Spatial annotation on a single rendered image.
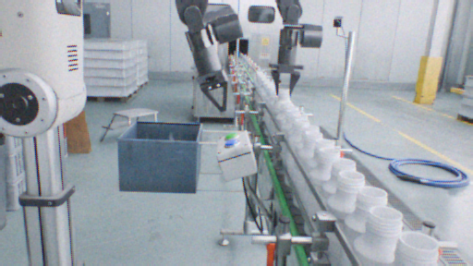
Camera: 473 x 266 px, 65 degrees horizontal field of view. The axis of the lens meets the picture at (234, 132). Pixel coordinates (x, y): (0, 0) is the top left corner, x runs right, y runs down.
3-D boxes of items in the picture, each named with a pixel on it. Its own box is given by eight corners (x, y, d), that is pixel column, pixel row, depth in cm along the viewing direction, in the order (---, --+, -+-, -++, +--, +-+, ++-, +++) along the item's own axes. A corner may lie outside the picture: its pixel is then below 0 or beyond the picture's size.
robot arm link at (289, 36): (278, 25, 114) (282, 25, 108) (300, 27, 114) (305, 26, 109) (276, 48, 116) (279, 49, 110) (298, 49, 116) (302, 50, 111)
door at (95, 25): (112, 78, 1089) (109, 3, 1036) (78, 76, 1085) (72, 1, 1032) (113, 77, 1098) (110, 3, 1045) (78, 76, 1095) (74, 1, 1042)
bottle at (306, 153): (323, 212, 78) (333, 138, 74) (296, 212, 78) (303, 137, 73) (315, 199, 84) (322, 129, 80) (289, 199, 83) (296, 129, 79)
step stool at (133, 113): (129, 134, 499) (128, 104, 489) (161, 143, 465) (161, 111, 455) (99, 141, 462) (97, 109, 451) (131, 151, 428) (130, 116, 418)
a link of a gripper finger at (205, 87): (236, 103, 94) (224, 67, 91) (236, 109, 87) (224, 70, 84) (211, 112, 94) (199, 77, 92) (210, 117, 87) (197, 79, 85)
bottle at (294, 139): (292, 178, 96) (297, 116, 92) (312, 185, 93) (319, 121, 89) (279, 185, 92) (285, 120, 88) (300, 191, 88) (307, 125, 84)
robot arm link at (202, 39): (183, 28, 87) (182, 27, 81) (211, 18, 87) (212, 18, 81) (192, 56, 88) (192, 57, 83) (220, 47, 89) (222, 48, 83)
